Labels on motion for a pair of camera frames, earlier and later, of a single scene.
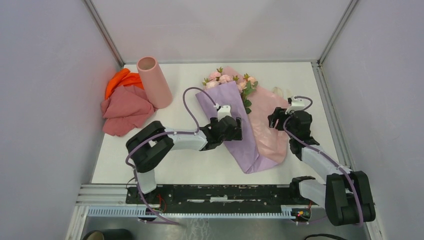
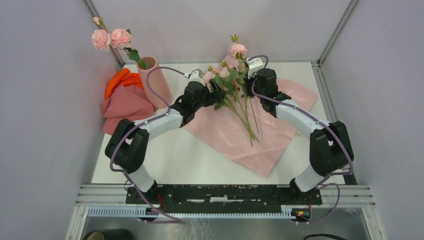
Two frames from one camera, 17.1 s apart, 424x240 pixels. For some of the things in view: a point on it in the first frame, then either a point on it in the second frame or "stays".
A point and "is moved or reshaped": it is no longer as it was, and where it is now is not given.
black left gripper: x=236 y=133 → x=218 y=95
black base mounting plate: x=218 y=196 stays
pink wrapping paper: x=273 y=143 is moved or reshaped
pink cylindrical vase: x=158 y=91 stays
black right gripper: x=278 y=113 → x=247 y=84
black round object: x=109 y=234 stays
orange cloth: x=124 y=77 stays
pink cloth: x=127 y=108 stays
